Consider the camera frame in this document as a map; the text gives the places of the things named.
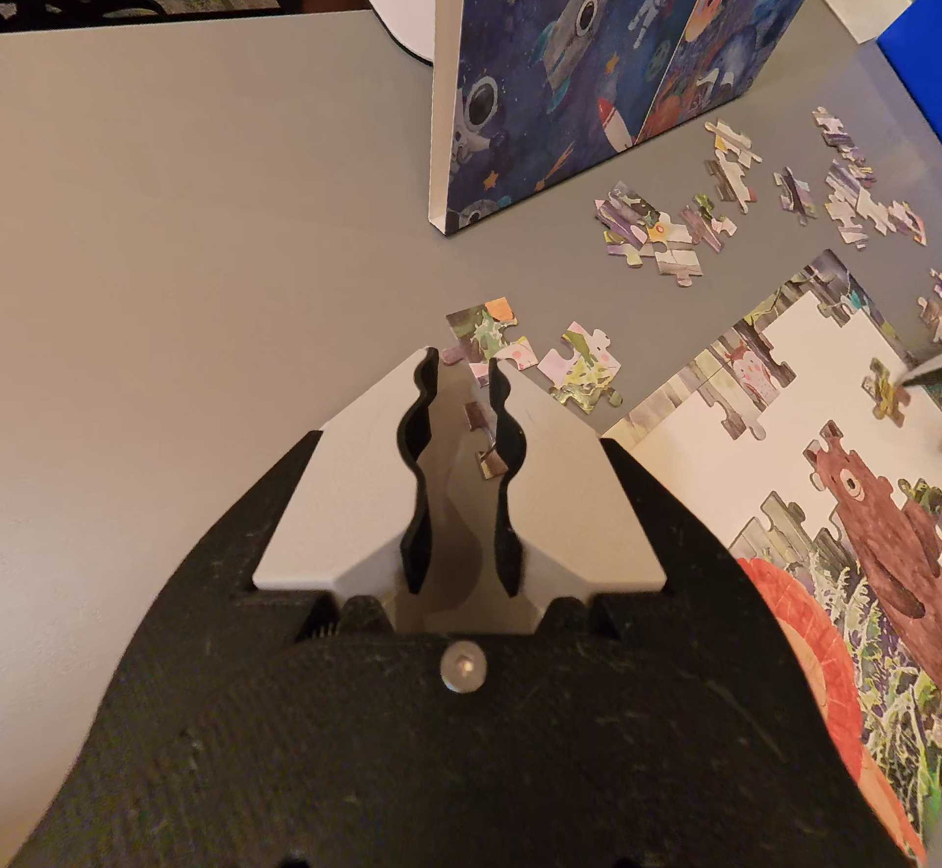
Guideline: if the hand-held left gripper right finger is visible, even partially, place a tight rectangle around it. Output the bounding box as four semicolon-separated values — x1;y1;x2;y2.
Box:
488;359;668;600

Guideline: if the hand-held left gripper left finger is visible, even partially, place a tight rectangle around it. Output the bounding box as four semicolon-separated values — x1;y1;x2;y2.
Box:
252;347;443;600

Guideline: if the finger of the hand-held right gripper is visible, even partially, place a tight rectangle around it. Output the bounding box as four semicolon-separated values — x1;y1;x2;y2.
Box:
901;351;942;392

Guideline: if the partly assembled jigsaw puzzle board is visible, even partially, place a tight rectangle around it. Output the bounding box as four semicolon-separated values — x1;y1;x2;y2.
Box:
602;248;942;868

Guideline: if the pile of loose jigsaw pieces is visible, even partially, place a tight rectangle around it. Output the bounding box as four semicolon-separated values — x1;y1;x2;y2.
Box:
595;180;739;289
916;268;942;342
703;106;930;251

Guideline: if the dark purple green jigsaw piece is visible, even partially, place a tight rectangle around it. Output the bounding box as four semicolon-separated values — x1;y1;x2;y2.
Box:
464;400;510;479

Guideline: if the pink green yellow jigsaw piece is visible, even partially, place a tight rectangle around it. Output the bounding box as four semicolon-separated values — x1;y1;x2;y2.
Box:
537;322;625;414

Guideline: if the pale pink jigsaw piece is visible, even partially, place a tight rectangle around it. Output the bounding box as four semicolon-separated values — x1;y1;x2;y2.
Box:
471;337;540;389

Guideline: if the green orange-cornered jigsaw piece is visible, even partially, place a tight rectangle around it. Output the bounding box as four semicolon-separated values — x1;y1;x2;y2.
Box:
446;297;520;368

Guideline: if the blue plastic bin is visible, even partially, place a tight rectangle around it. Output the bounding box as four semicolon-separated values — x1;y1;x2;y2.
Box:
876;0;942;104

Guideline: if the illustrated jigsaw puzzle box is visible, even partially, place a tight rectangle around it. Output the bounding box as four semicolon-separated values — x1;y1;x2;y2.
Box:
429;0;853;236

